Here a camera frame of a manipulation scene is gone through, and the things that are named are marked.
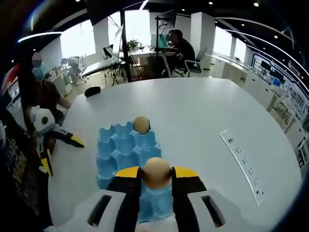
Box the blue egg tray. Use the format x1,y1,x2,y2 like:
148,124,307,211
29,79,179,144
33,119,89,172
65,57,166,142
96,120,174,224

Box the black hanging screen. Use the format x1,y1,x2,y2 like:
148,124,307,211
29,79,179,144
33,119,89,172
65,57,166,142
86,0,148,27

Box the black pole stand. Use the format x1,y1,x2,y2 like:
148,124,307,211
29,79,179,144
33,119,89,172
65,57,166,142
154,9,181,78

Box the person's black printed shirt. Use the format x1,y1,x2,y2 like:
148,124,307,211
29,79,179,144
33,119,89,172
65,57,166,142
0,116,56,228

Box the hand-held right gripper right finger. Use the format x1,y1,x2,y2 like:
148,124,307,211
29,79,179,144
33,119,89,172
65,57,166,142
170,165,246,232

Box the blue trimmed display shelves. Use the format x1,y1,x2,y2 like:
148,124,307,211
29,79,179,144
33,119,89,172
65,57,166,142
251,52,309,170

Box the black tripod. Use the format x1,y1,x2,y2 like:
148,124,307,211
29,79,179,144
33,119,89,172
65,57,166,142
103,9,145,85

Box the white power strip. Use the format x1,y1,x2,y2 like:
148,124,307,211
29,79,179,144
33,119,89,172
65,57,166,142
219,130,266,209

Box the teal screen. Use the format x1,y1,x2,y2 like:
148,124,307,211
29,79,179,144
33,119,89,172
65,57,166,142
151,33,169,49

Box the row of white cabinets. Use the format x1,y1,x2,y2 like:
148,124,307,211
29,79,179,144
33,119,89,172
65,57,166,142
212,54,294,116

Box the black pouch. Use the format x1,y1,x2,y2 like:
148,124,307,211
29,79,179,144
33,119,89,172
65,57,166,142
84,86,101,98

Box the white office chair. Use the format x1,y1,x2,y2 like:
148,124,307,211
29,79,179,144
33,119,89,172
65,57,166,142
173,47,209,77

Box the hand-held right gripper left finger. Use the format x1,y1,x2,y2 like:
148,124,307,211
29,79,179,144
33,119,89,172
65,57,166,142
44,166,142,232

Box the single brown egg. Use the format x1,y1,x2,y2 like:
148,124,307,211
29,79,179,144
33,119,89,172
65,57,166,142
141,157,173,189
133,116,150,135

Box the small potted plant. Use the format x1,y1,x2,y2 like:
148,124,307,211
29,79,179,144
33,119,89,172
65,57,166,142
126,38,140,51

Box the black side desk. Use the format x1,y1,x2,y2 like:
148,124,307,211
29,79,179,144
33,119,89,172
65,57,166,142
82,58,127,78

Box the person's head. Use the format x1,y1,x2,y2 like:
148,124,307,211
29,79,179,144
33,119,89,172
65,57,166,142
18,52,50,84

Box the white table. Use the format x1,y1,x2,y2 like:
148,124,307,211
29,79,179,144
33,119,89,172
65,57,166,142
47,76,304,232

